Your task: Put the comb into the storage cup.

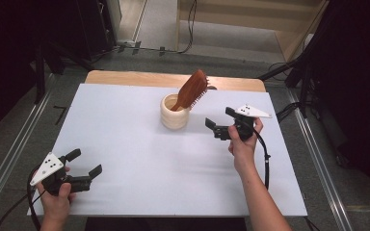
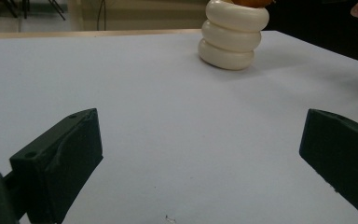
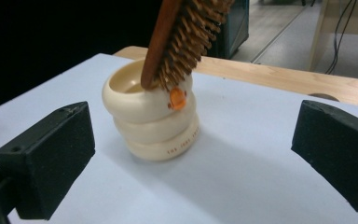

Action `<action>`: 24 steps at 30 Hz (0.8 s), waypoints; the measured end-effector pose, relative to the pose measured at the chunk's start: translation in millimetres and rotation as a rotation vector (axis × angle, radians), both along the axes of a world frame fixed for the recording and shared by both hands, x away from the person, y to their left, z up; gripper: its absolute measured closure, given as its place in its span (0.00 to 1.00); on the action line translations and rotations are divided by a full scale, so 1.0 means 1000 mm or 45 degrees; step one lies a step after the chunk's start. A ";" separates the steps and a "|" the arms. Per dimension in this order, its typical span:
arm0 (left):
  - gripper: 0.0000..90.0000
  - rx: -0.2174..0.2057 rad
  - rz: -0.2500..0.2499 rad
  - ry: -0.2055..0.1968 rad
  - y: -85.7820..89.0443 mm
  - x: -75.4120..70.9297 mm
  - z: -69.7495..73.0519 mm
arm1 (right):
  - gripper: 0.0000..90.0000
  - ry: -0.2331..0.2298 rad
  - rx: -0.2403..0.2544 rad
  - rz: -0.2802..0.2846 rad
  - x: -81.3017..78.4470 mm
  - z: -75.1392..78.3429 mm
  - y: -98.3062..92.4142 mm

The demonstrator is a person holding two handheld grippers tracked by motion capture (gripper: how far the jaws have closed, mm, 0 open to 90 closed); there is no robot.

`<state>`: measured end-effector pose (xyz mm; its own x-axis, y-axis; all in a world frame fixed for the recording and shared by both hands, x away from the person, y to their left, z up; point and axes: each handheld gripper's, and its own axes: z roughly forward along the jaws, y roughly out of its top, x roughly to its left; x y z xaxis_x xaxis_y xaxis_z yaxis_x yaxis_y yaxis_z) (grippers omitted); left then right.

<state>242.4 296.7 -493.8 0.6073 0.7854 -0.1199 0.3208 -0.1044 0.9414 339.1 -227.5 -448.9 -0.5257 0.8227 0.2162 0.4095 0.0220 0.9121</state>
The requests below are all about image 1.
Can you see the black cabinet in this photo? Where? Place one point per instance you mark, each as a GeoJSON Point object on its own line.
{"type": "Point", "coordinates": [93, 25]}

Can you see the person's right hand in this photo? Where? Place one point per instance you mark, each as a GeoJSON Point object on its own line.
{"type": "Point", "coordinates": [244, 152]}

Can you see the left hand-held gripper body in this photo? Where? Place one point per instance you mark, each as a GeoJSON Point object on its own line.
{"type": "Point", "coordinates": [46, 168]}

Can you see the black metal stand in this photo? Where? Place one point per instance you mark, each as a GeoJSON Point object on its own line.
{"type": "Point", "coordinates": [40, 73]}
{"type": "Point", "coordinates": [303, 83]}

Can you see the light wooden table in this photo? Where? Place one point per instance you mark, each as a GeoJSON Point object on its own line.
{"type": "Point", "coordinates": [125, 78]}

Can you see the white board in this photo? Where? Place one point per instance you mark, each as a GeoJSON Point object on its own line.
{"type": "Point", "coordinates": [173, 166]}

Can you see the person's dark clothing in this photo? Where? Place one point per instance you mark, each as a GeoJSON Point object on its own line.
{"type": "Point", "coordinates": [160, 224]}

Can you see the cream ribbed wooden cup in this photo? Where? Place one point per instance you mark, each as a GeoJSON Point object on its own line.
{"type": "Point", "coordinates": [173, 120]}

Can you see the light wooden platform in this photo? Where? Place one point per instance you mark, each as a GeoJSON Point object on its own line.
{"type": "Point", "coordinates": [237, 12]}

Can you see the aluminium floor rail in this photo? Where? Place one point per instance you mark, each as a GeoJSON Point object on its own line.
{"type": "Point", "coordinates": [314, 154]}
{"type": "Point", "coordinates": [16, 144]}

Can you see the brown wooden hairbrush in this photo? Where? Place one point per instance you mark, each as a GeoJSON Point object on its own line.
{"type": "Point", "coordinates": [191, 89]}

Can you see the person's left hand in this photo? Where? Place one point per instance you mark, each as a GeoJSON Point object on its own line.
{"type": "Point", "coordinates": [56, 207]}

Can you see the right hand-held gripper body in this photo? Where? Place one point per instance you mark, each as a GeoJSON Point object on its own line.
{"type": "Point", "coordinates": [252, 111]}

